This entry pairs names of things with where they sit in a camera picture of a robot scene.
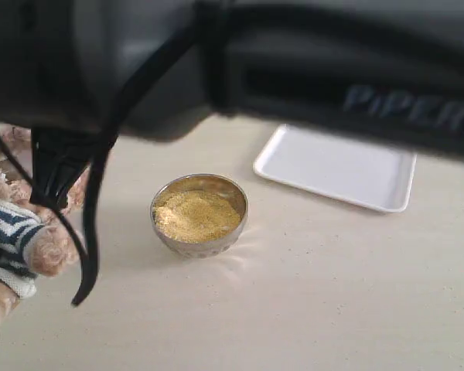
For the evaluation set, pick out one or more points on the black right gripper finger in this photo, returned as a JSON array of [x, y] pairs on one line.
[[59, 158]]

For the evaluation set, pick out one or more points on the brown teddy bear striped sweater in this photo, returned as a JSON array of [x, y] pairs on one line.
[[33, 242]]

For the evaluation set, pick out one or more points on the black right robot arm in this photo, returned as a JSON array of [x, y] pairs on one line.
[[389, 71]]

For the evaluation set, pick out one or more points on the yellow millet grains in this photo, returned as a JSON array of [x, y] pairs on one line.
[[196, 217]]

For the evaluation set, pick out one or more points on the steel bowl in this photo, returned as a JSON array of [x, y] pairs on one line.
[[217, 184]]

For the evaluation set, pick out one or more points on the white rectangular plastic tray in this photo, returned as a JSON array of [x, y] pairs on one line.
[[359, 173]]

